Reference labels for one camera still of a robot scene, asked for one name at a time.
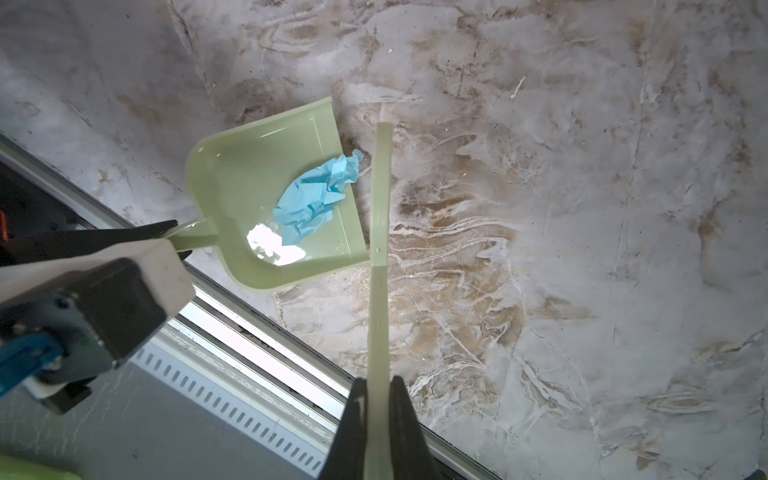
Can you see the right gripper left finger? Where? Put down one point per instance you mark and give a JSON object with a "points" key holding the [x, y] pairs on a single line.
{"points": [[346, 457]]}

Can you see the green hand brush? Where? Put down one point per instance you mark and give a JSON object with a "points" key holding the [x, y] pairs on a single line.
{"points": [[378, 460]]}

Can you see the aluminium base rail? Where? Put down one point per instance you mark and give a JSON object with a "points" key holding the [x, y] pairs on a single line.
{"points": [[247, 371]]}

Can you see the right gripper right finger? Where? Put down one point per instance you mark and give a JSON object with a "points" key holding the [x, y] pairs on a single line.
{"points": [[411, 458]]}

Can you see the green dustpan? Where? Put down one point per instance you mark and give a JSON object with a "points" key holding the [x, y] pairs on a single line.
{"points": [[236, 178]]}

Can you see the light blue scrap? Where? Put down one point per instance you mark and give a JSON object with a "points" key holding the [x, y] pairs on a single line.
{"points": [[309, 201]]}

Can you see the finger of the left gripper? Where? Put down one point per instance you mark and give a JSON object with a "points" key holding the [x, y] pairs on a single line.
{"points": [[55, 245]]}

